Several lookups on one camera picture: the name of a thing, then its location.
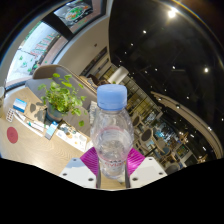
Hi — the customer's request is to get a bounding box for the clear blue-capped water bottle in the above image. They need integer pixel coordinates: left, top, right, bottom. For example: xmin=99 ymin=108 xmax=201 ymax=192
xmin=89 ymin=83 xmax=135 ymax=179

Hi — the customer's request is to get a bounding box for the small blue white carton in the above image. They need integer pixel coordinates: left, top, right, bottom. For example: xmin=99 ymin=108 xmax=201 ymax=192
xmin=44 ymin=120 xmax=59 ymax=140

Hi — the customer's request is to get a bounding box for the printed paper leaflet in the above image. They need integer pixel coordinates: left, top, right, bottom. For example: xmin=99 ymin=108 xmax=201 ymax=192
xmin=56 ymin=124 xmax=88 ymax=153

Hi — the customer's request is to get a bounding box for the white green tube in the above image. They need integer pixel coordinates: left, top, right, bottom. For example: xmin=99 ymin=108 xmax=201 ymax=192
xmin=26 ymin=119 xmax=46 ymax=133

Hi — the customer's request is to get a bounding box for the flat blue white box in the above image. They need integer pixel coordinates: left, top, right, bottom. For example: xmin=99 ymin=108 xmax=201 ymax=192
xmin=12 ymin=98 xmax=28 ymax=114

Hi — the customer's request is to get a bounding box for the group of dining chairs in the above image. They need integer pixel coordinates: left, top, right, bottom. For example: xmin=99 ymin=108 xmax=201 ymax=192
xmin=131 ymin=113 xmax=208 ymax=174

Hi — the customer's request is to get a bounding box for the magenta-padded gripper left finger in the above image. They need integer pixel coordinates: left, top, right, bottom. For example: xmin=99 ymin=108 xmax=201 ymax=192
xmin=59 ymin=147 xmax=102 ymax=189

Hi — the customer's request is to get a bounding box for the flat round red coaster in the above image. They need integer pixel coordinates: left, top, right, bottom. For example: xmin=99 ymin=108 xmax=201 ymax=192
xmin=6 ymin=126 xmax=19 ymax=145

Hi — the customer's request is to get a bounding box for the green potted plant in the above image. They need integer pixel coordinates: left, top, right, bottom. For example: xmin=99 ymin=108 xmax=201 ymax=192
xmin=37 ymin=73 xmax=88 ymax=128

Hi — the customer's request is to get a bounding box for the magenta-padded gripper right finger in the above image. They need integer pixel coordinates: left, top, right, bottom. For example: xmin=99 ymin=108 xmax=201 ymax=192
xmin=124 ymin=147 xmax=168 ymax=189

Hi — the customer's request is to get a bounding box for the pill blister pack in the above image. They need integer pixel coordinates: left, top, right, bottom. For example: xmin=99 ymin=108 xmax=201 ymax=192
xmin=5 ymin=108 xmax=17 ymax=123

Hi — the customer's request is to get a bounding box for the group of ceiling lights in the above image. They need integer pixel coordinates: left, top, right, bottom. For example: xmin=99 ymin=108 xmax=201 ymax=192
xmin=126 ymin=6 xmax=214 ymax=134

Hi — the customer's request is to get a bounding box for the window with festive decals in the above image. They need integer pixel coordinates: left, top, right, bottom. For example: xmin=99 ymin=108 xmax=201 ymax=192
xmin=4 ymin=0 xmax=104 ymax=88

